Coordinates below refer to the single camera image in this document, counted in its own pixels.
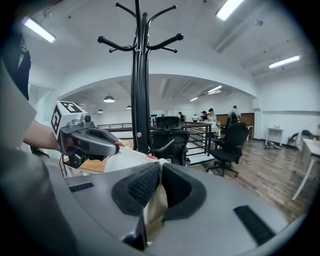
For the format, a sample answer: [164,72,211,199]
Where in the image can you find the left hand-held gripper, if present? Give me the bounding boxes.
[50,100,121,170]

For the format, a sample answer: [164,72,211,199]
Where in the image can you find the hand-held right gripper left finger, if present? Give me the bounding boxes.
[64,161,161,251]

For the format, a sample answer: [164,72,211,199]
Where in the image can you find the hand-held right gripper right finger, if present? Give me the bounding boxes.
[146,163,291,256]

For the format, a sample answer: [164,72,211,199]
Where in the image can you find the white clothes with red print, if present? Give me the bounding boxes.
[103,141,169,245]

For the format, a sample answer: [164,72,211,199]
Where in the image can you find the black coat stand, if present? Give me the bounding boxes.
[97,0,185,161]

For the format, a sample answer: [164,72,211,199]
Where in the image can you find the person's left forearm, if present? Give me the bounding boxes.
[22,119,62,152]

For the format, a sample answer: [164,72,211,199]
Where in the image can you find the person's left hand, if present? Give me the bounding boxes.
[65,136,76,152]

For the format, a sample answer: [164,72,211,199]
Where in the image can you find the black office chair with headrest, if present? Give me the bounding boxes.
[149,116,191,168]

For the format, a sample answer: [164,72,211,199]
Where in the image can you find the dark metal railing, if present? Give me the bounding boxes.
[96,121,214,161]

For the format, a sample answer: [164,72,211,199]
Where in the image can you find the brown wooden partition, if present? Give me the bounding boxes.
[215,112,255,140]

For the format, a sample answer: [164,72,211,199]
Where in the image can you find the person's black t-shirt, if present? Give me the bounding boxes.
[3,32,32,101]

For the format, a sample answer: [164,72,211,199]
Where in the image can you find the small white table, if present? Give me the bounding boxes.
[266,127,285,147]

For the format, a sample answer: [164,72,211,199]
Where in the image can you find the small dark chair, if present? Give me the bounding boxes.
[287,132,300,147]

